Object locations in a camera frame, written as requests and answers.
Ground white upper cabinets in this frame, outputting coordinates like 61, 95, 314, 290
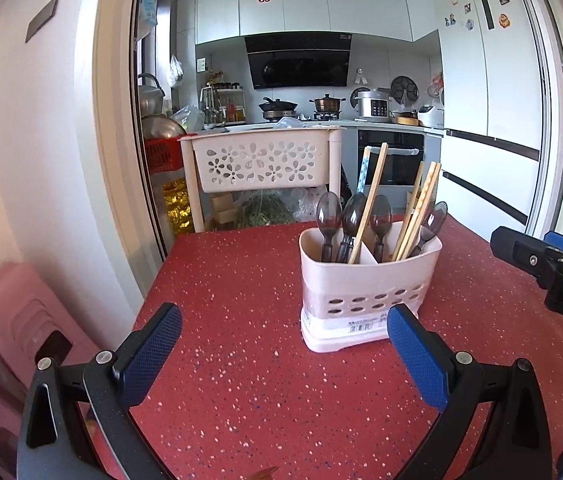
196, 0, 437, 44

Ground red plastic basket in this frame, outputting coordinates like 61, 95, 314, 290
144, 133, 196, 174

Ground dark translucent spoon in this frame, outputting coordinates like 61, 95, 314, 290
408, 202, 447, 257
316, 192, 342, 262
369, 195, 392, 263
336, 192, 366, 263

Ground plain wooden chopstick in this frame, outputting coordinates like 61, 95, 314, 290
393, 173, 436, 262
392, 162, 425, 261
248, 466, 278, 480
347, 143, 389, 264

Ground white refrigerator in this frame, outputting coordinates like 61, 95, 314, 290
432, 0, 543, 236

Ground blue patterned chopstick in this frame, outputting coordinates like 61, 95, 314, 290
356, 146, 371, 193

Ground black wok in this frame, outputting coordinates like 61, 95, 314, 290
259, 98, 298, 122

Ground spice rack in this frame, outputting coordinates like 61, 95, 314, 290
199, 82, 246, 129

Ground grey wall switch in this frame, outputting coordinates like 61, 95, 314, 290
24, 0, 59, 44

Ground black range hood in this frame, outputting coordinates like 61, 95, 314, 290
244, 32, 352, 90

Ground brass cooking pot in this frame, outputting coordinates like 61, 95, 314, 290
311, 93, 345, 114

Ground pink plastic stool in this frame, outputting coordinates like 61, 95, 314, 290
0, 262, 98, 387

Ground built-in black oven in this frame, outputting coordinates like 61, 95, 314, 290
359, 129, 425, 186

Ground white small appliance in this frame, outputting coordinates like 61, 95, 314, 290
417, 104, 444, 129

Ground pink utensil holder caddy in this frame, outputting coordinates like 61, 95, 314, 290
299, 228, 443, 353

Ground black round trivet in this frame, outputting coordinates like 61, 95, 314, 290
390, 75, 419, 106

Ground green vegetables bunch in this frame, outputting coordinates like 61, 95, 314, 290
236, 191, 295, 229

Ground silver rice cooker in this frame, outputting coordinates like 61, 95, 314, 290
350, 87, 390, 122

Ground yellow gold package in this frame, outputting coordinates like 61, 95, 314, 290
162, 178, 194, 237

